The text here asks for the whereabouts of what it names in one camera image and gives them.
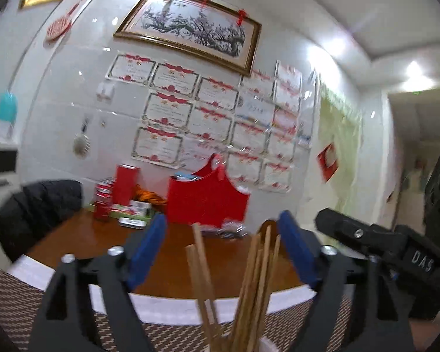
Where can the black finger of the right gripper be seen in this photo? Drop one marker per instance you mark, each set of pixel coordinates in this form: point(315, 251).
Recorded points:
point(360, 237)

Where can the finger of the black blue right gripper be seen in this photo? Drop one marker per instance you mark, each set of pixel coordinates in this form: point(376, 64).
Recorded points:
point(379, 314)

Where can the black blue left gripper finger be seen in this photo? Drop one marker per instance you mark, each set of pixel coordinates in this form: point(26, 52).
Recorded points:
point(66, 319)

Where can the wooden chopstick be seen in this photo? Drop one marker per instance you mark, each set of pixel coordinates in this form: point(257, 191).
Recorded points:
point(197, 285)
point(272, 264)
point(206, 279)
point(252, 266)
point(252, 342)

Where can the pink cylindrical utensil holder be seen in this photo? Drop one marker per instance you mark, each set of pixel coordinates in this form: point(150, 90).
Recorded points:
point(263, 345)

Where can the black jacket on chair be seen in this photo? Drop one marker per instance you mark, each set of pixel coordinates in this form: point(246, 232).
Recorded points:
point(27, 216)

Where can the red cola can pack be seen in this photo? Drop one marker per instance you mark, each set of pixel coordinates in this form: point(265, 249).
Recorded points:
point(103, 199)

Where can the green curtain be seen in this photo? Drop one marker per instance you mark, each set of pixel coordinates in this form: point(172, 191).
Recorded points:
point(341, 123)

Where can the red box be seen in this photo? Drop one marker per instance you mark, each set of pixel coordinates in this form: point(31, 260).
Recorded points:
point(125, 184)

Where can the red gift bag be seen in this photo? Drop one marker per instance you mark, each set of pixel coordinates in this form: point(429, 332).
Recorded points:
point(210, 198)

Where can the teal humidifier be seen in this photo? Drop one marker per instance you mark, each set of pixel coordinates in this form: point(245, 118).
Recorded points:
point(8, 114)

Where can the red round hanging decoration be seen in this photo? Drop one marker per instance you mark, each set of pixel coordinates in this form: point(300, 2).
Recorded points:
point(61, 24)

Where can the framed plum blossom painting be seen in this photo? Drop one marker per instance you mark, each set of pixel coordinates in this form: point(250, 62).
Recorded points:
point(202, 28)

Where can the red wall ornament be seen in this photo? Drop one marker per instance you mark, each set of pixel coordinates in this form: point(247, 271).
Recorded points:
point(328, 162)

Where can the hanging scrubber on wall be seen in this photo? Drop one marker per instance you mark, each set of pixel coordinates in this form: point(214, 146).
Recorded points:
point(81, 144)

